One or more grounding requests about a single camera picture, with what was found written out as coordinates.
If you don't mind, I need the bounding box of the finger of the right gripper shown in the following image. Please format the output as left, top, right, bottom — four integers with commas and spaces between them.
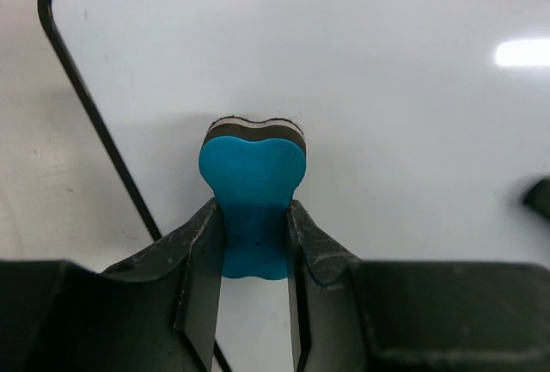
522, 178, 550, 220

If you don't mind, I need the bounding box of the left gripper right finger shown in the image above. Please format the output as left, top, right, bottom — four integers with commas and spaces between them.
285, 202, 549, 371

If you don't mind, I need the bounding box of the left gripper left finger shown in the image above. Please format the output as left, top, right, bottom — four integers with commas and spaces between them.
1, 201, 224, 371

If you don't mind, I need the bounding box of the blue whiteboard eraser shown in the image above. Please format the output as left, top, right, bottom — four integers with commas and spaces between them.
199, 116, 307, 280

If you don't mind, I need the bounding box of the small black-framed whiteboard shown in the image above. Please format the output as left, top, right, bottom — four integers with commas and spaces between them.
37, 0, 550, 372

